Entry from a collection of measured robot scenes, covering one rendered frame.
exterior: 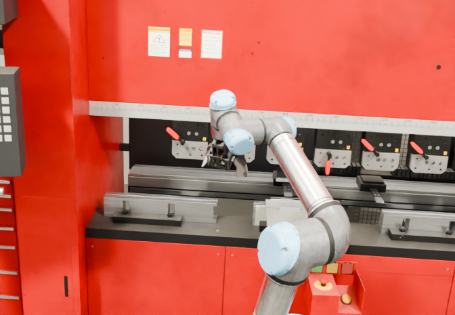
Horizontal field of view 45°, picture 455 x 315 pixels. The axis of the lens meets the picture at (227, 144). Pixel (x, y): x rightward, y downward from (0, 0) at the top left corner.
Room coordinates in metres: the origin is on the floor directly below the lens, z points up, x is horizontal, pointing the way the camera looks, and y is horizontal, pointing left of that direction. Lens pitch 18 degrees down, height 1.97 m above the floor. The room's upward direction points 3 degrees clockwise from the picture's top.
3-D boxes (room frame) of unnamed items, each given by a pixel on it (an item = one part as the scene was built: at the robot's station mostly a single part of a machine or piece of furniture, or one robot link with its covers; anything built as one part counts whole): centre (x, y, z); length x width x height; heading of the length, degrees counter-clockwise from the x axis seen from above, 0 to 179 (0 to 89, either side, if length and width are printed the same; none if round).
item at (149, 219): (2.21, 0.33, 0.89); 0.30 x 0.05 x 0.03; 88
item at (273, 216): (2.10, -0.26, 1.00); 0.26 x 0.18 x 0.01; 178
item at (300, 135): (2.25, -0.24, 1.26); 0.15 x 0.09 x 0.17; 88
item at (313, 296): (1.93, -0.45, 0.75); 0.20 x 0.16 x 0.18; 91
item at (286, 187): (2.41, -0.28, 1.01); 0.26 x 0.12 x 0.05; 178
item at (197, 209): (2.26, 0.28, 0.92); 0.50 x 0.06 x 0.10; 88
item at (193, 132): (2.26, 0.16, 1.26); 0.15 x 0.09 x 0.17; 88
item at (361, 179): (2.40, -0.69, 1.01); 0.26 x 0.12 x 0.05; 178
